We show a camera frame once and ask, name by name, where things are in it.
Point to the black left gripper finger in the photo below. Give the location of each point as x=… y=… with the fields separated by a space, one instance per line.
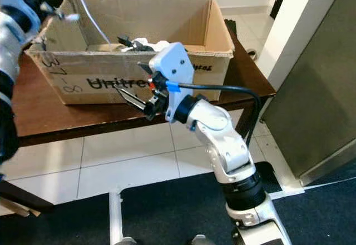
x=54 y=13

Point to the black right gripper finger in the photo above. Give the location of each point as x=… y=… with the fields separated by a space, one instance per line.
x=146 y=68
x=134 y=99

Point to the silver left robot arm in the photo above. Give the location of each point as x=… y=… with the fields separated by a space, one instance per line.
x=11 y=50

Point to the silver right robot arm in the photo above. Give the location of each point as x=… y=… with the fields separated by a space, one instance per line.
x=228 y=145

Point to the white crumpled trash piece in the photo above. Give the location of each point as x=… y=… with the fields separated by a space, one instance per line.
x=158 y=45

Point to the black trash piece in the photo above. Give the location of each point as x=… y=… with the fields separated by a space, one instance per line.
x=129 y=43

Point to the large open cardboard box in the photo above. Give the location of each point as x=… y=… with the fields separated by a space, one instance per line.
x=144 y=17

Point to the dark wooden table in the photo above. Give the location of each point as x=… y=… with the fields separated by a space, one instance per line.
x=67 y=123

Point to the black floor mat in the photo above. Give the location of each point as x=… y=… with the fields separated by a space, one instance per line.
x=172 y=217

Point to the grey left robot foot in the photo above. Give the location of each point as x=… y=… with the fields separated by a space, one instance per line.
x=128 y=240

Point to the grey robot foot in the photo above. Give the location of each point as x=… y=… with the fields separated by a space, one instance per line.
x=203 y=240
x=128 y=240

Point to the grey right robot foot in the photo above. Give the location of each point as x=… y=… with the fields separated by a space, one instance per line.
x=203 y=240

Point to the grey cabinet door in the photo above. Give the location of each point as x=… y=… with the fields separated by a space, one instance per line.
x=311 y=89

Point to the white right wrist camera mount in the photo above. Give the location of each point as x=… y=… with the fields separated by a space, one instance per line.
x=172 y=64

